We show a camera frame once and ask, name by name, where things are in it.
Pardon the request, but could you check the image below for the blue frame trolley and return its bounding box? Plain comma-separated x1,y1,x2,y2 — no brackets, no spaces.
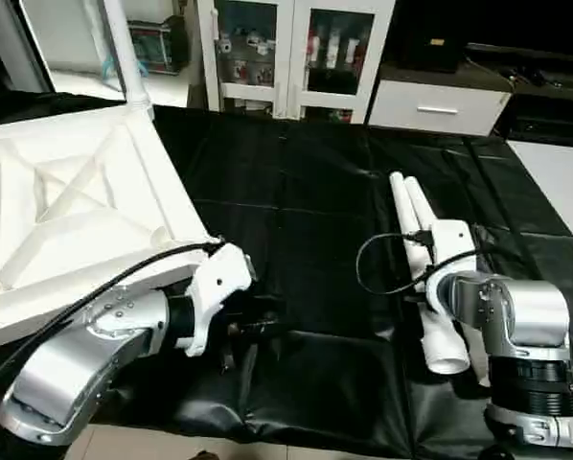
124,11,190,78

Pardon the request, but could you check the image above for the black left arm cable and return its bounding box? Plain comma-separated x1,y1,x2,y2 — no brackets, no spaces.
0,238,226,408

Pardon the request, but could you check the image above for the white drawer cabinet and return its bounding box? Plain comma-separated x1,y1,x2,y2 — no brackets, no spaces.
392,0,573,147

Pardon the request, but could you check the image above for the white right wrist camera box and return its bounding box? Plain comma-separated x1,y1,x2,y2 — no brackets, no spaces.
421,219,476,281

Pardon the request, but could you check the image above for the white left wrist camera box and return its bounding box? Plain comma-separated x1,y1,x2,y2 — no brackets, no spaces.
183,241,260,357

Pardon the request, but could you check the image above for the white plastic table leg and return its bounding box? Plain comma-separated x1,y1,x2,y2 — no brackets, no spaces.
388,172,473,376
405,176,494,386
103,0,155,112

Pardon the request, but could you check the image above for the white drawer unit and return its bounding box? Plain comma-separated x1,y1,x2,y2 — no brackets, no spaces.
367,79,514,138

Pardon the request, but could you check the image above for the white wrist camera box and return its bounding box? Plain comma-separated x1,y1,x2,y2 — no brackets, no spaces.
183,241,260,357
421,219,476,281

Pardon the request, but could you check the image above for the white plastic table top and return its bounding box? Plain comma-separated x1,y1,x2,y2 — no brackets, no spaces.
0,102,222,352

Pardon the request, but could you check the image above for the black work mat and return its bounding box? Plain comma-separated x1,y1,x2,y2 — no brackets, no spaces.
0,91,573,460

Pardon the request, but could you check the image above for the white glass door cabinet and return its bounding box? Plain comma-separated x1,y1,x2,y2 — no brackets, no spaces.
195,0,399,126

